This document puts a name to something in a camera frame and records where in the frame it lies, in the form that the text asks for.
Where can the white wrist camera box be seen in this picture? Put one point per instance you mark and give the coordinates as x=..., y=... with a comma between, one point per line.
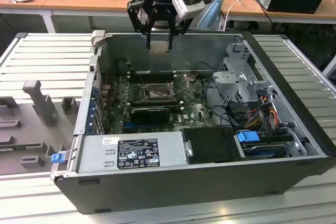
x=183, y=9

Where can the white metal frame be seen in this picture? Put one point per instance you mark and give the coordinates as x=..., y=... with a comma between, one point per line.
x=331, y=66

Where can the black RAM slot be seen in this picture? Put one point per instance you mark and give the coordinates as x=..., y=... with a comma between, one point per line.
x=157, y=78
x=157, y=101
x=157, y=75
x=173, y=107
x=157, y=72

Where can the grey parts rack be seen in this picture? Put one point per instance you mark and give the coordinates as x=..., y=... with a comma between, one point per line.
x=26, y=129

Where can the black cylindrical component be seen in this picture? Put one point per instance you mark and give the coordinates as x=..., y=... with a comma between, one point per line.
x=122, y=66

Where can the grey metal drive cage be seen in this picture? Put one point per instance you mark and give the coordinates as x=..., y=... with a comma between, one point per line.
x=228, y=77

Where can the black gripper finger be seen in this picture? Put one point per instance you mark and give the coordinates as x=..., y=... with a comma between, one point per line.
x=179, y=26
x=139, y=16

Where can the pale blue teach pendant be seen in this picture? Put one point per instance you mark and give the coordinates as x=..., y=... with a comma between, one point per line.
x=214, y=11

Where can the green motherboard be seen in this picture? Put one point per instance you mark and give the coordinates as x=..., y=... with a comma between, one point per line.
x=194, y=108

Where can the grey plastic case latch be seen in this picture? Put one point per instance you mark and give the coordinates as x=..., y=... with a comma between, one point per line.
x=98, y=37

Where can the hard disk with blue carrier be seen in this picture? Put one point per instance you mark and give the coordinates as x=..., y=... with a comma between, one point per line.
x=248, y=140

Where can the black graphics card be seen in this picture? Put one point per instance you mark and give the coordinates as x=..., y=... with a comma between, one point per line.
x=149, y=116

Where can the blue plastic case latch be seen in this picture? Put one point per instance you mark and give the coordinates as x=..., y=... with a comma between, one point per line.
x=57, y=158

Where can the grey power supply with label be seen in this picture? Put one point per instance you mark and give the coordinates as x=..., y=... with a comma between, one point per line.
x=89, y=155

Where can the black plastic shroud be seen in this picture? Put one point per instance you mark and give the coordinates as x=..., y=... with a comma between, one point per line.
x=210, y=145

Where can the blue expansion slot clips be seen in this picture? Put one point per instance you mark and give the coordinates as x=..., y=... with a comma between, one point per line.
x=92, y=110

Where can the silver square CPU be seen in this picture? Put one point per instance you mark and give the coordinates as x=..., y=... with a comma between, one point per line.
x=158, y=48

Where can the metal CPU socket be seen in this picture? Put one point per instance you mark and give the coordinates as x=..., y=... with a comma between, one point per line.
x=155, y=93

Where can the black open PC case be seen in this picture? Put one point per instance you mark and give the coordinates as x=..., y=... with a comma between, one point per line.
x=183, y=190

